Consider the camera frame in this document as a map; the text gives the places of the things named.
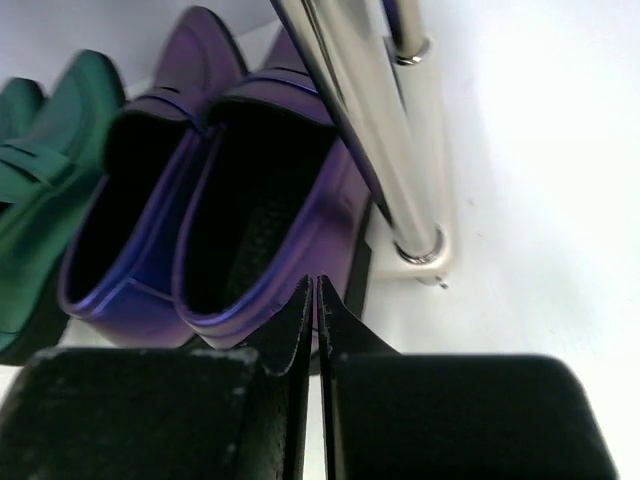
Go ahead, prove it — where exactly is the green loafer shoe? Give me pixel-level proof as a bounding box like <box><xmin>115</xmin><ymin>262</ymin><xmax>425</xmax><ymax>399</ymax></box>
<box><xmin>1</xmin><ymin>77</ymin><xmax>46</xmax><ymax>141</ymax></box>
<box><xmin>1</xmin><ymin>50</ymin><xmax>125</xmax><ymax>366</ymax></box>

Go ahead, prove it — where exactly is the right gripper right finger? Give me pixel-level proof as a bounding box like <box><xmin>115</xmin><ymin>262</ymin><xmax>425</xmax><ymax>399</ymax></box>
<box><xmin>316</xmin><ymin>276</ymin><xmax>617</xmax><ymax>479</ymax></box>

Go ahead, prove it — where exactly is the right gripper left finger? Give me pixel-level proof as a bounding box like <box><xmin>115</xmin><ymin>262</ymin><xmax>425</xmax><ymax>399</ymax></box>
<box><xmin>1</xmin><ymin>278</ymin><xmax>313</xmax><ymax>479</ymax></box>

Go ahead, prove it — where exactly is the white two-tier shoe shelf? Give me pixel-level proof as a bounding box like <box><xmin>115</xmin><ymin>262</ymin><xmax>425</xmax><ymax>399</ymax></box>
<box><xmin>273</xmin><ymin>1</ymin><xmax>455</xmax><ymax>286</ymax></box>

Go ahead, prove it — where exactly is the purple loafer shoe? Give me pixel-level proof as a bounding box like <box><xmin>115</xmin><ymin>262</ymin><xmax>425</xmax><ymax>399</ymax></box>
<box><xmin>171</xmin><ymin>32</ymin><xmax>371</xmax><ymax>349</ymax></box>
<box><xmin>58</xmin><ymin>6</ymin><xmax>247</xmax><ymax>348</ymax></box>

